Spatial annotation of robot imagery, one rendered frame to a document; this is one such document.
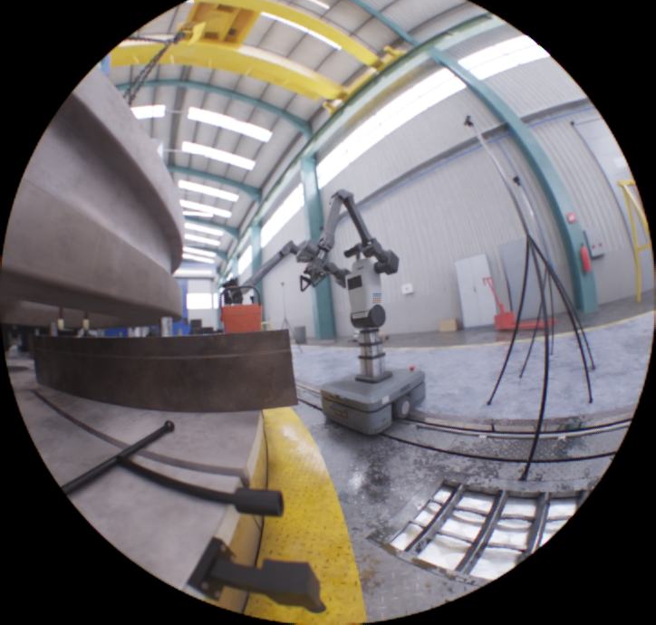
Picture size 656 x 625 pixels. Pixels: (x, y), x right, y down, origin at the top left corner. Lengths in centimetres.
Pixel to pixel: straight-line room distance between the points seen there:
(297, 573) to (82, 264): 99
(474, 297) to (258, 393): 567
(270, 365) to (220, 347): 24
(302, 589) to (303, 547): 42
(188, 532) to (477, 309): 609
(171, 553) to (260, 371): 81
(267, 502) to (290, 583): 18
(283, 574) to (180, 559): 18
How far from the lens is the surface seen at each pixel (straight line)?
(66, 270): 89
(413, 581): 73
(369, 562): 75
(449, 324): 630
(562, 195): 602
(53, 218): 91
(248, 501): 48
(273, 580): 40
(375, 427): 123
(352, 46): 1131
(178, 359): 106
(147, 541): 53
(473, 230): 685
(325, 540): 80
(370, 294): 134
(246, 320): 96
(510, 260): 647
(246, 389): 100
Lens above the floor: 69
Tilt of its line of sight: 7 degrees up
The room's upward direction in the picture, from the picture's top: 6 degrees counter-clockwise
